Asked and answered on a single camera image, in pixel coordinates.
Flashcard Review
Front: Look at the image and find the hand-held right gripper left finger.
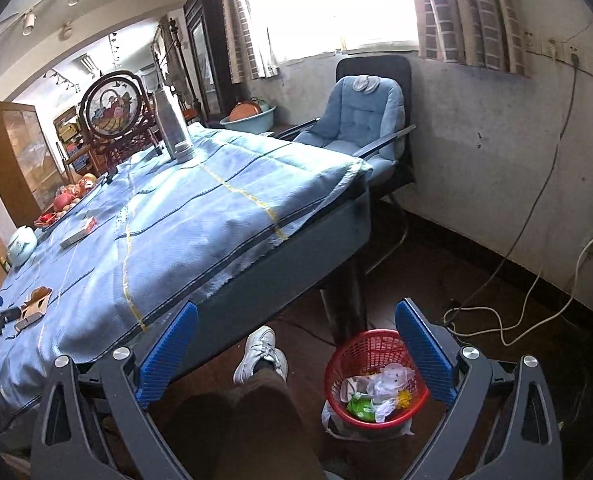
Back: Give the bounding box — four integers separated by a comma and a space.
29, 301, 200, 480

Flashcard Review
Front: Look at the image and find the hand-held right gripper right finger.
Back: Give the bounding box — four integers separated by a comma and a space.
394, 298, 563, 480

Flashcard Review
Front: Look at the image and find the white tissue paper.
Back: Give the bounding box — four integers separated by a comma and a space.
363, 375, 402, 422

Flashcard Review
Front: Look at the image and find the red plastic basket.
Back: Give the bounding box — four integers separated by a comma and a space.
324, 329, 431, 427

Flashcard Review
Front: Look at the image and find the green wrapper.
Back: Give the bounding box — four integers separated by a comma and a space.
347, 392, 378, 419

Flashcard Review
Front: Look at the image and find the flat grey card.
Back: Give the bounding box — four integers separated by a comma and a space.
13, 311, 45, 332

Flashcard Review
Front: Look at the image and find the brown cardboard piece with cutouts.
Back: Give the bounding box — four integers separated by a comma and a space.
23, 285, 53, 319

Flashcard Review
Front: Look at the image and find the white green ceramic pot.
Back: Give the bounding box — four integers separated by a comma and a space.
5, 226, 38, 266

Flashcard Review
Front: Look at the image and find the white sneaker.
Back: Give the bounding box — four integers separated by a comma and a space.
233, 325, 289, 386

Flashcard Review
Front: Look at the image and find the black table leg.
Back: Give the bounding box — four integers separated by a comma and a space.
320, 254, 370, 349

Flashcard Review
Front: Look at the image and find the flat grey box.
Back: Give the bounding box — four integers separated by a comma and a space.
58, 232, 90, 250

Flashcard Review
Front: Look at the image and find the white bag under basket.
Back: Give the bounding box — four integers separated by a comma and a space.
321, 400, 415, 442

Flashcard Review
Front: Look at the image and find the person's leg in brown trousers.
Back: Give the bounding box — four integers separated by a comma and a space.
170, 372, 328, 480

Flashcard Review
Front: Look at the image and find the plate of fruit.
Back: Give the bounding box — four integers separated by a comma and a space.
33, 173, 103, 229

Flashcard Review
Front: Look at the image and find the blue quilted tablecloth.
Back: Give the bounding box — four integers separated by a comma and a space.
0, 126, 373, 436

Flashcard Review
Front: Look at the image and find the wooden glass-door cabinet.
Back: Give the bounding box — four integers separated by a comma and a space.
0, 101, 66, 231

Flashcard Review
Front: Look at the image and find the cluttered wooden shelf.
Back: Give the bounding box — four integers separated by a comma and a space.
53, 106, 96, 172

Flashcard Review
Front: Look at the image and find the round framed decorative screen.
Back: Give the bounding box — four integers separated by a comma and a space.
78, 70, 163, 162

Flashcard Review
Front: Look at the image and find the steel thermos bottle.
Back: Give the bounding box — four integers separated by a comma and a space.
153, 87, 191, 159

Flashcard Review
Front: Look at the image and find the blue chair cushion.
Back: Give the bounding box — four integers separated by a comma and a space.
293, 74, 407, 167

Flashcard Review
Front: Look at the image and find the teal plastic basin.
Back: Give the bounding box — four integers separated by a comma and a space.
219, 100, 278, 134

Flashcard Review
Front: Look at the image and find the orange bowl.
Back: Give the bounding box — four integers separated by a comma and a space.
228, 100, 263, 122

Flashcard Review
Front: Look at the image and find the black office chair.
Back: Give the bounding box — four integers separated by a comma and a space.
275, 54, 418, 202

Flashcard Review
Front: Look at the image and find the dark tall display cabinet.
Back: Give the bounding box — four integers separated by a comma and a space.
183, 0, 238, 122

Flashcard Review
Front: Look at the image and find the checked window curtain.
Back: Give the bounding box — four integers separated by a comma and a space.
219, 0, 280, 84
407, 0, 533, 79

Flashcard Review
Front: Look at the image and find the white power cable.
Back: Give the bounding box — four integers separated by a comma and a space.
443, 226, 593, 347

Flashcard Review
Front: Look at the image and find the wall outlet strip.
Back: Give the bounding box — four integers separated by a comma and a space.
523, 30, 593, 82

